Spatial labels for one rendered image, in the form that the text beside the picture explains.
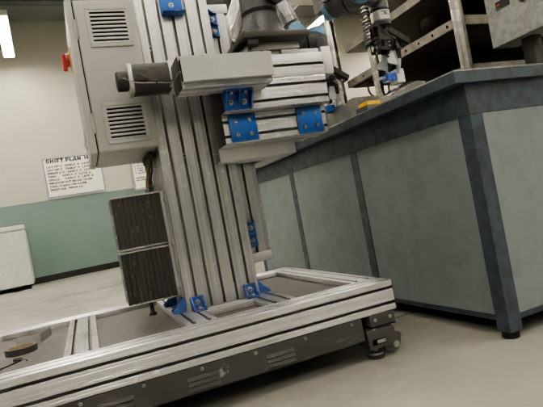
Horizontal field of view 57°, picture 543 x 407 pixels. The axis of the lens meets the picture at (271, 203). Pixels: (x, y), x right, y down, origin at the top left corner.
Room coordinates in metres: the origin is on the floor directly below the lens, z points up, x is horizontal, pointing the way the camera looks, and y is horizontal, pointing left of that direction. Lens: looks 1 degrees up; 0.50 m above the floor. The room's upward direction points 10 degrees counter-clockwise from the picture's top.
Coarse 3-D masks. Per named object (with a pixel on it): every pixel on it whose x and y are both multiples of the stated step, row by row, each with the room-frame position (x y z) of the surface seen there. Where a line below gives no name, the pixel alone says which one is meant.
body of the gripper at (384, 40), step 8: (376, 24) 1.95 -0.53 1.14; (384, 24) 1.96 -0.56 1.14; (376, 32) 1.97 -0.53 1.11; (384, 32) 1.97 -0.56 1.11; (376, 40) 1.95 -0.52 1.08; (384, 40) 1.94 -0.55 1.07; (392, 40) 1.95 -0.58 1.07; (376, 48) 1.98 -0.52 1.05; (384, 48) 1.94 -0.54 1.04; (392, 48) 1.96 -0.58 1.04
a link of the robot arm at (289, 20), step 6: (276, 6) 2.05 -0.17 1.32; (282, 6) 2.05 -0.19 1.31; (288, 6) 2.05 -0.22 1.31; (282, 12) 2.05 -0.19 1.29; (288, 12) 2.05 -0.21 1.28; (294, 12) 2.06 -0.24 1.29; (282, 18) 2.06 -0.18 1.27; (288, 18) 2.05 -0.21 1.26; (294, 18) 2.05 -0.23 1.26; (282, 24) 2.07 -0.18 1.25; (288, 24) 2.05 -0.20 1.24; (294, 24) 2.03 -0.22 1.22; (300, 24) 2.03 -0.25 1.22
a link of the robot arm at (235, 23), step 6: (234, 0) 2.18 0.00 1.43; (234, 6) 2.18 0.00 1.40; (228, 12) 2.19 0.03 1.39; (234, 12) 2.18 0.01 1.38; (240, 12) 2.18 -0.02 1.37; (228, 18) 2.18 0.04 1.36; (234, 18) 2.18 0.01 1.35; (240, 18) 2.18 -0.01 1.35; (234, 24) 2.18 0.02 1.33; (240, 24) 2.19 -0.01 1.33; (234, 30) 2.18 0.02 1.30; (240, 30) 2.20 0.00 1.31; (234, 36) 2.19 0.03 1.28
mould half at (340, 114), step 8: (408, 88) 2.13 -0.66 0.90; (368, 96) 2.06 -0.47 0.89; (376, 96) 2.07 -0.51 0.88; (384, 96) 2.08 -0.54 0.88; (392, 96) 2.10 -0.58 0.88; (352, 104) 2.05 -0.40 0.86; (336, 112) 2.17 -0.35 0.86; (344, 112) 2.11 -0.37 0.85; (352, 112) 2.06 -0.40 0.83; (328, 120) 2.25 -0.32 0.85; (336, 120) 2.18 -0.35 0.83
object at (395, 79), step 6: (390, 72) 1.99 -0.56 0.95; (396, 72) 1.96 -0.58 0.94; (402, 72) 1.97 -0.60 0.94; (378, 78) 1.95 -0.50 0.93; (384, 78) 1.96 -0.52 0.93; (390, 78) 1.95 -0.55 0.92; (396, 78) 1.96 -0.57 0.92; (402, 78) 1.97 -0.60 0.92; (390, 84) 2.01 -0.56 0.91; (396, 84) 2.00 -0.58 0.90
